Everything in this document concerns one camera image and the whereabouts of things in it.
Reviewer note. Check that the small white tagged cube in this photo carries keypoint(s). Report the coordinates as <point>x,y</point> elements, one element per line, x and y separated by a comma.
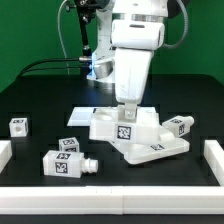
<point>69,144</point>

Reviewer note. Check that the white chair back frame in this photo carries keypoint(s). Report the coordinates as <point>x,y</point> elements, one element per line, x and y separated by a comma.
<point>168,145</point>

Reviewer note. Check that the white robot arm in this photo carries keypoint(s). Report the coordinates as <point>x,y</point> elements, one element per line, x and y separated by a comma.
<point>130,10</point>

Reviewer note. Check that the white front border rail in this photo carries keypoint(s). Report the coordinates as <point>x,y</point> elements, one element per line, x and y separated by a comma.
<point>112,200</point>

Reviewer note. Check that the white left border block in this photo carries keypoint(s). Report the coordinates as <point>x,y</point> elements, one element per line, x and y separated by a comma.
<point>5,153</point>

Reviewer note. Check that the white border block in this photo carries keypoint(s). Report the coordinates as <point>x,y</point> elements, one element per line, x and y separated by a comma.
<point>214,155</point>
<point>5,153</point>

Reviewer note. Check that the black camera stand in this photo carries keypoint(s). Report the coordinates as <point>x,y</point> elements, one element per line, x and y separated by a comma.
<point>86,11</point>

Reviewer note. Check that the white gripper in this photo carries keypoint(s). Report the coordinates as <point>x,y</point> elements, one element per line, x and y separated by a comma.
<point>135,43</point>

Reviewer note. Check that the white flat chair panel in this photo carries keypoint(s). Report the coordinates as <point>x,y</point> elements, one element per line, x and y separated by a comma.
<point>81,116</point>

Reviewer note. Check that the white right border block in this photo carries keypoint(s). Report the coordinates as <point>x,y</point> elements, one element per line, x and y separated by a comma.
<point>214,155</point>

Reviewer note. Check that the white chair seat block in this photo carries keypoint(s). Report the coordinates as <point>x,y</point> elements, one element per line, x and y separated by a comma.
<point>108,124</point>

